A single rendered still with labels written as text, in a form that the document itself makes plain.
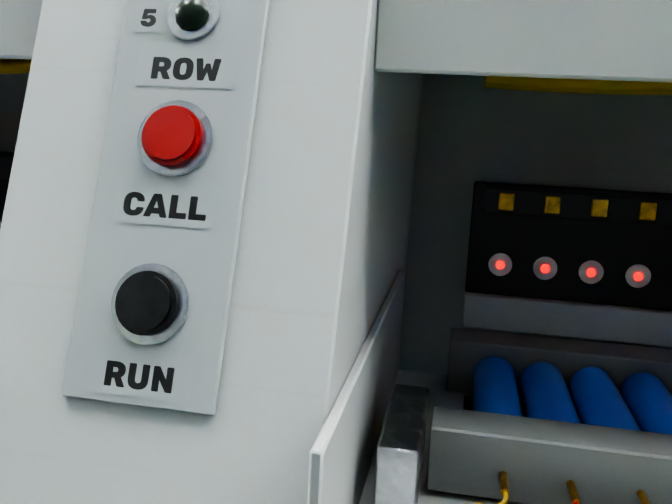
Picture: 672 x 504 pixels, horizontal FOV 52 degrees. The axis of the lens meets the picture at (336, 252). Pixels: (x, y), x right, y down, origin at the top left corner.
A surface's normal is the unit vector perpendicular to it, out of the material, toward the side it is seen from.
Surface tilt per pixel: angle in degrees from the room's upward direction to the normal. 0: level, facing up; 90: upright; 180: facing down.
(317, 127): 90
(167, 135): 90
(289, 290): 90
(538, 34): 110
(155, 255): 90
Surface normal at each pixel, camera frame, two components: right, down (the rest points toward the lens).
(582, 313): -0.19, 0.18
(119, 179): -0.16, -0.17
